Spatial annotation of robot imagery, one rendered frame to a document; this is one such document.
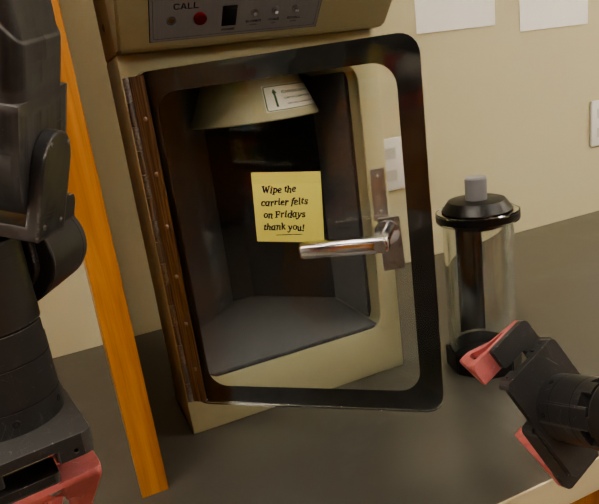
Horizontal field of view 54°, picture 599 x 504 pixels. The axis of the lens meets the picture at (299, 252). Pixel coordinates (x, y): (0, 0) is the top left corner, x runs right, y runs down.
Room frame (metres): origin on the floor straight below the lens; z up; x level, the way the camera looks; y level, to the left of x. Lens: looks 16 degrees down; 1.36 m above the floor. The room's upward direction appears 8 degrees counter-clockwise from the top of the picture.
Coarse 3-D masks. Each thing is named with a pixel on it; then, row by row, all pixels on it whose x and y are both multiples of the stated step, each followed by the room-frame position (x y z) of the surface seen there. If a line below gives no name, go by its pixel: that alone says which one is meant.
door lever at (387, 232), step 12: (384, 228) 0.57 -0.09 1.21; (396, 228) 0.57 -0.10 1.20; (324, 240) 0.56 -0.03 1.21; (336, 240) 0.55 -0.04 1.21; (348, 240) 0.54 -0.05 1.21; (360, 240) 0.54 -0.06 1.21; (372, 240) 0.53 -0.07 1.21; (384, 240) 0.53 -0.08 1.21; (396, 240) 0.57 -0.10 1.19; (300, 252) 0.56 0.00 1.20; (312, 252) 0.55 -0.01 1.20; (324, 252) 0.55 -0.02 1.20; (336, 252) 0.54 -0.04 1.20; (348, 252) 0.54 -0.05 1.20; (360, 252) 0.54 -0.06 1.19; (372, 252) 0.53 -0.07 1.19; (384, 252) 0.53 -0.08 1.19
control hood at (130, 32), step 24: (120, 0) 0.61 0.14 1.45; (144, 0) 0.62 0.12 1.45; (336, 0) 0.71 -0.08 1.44; (360, 0) 0.72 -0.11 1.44; (384, 0) 0.73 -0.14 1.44; (120, 24) 0.62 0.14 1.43; (144, 24) 0.63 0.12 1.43; (336, 24) 0.73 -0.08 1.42; (360, 24) 0.74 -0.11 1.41; (120, 48) 0.65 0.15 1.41; (144, 48) 0.65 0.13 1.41; (168, 48) 0.67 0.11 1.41
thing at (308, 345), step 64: (192, 64) 0.63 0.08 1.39; (256, 64) 0.61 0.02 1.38; (320, 64) 0.59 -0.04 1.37; (384, 64) 0.57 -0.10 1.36; (192, 128) 0.64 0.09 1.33; (256, 128) 0.62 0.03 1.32; (320, 128) 0.60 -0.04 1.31; (384, 128) 0.58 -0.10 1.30; (192, 192) 0.64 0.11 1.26; (384, 192) 0.58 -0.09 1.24; (192, 256) 0.65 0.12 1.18; (256, 256) 0.62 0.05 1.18; (384, 256) 0.58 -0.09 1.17; (192, 320) 0.65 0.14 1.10; (256, 320) 0.63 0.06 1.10; (320, 320) 0.60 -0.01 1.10; (384, 320) 0.58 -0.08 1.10; (256, 384) 0.63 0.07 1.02; (320, 384) 0.61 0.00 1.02; (384, 384) 0.58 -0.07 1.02
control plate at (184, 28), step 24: (168, 0) 0.63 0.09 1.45; (192, 0) 0.64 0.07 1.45; (216, 0) 0.65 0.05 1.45; (240, 0) 0.66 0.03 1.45; (264, 0) 0.67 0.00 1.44; (288, 0) 0.68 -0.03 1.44; (312, 0) 0.69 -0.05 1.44; (192, 24) 0.65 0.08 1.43; (216, 24) 0.67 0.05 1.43; (240, 24) 0.68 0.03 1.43; (264, 24) 0.69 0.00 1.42; (288, 24) 0.70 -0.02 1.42; (312, 24) 0.71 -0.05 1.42
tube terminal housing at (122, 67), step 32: (96, 0) 0.73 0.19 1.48; (352, 32) 0.77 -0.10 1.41; (128, 64) 0.67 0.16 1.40; (160, 64) 0.69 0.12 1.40; (128, 128) 0.69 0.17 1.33; (128, 160) 0.75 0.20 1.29; (160, 288) 0.70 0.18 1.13; (160, 320) 0.77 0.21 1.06; (192, 416) 0.67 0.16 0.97; (224, 416) 0.68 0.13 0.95
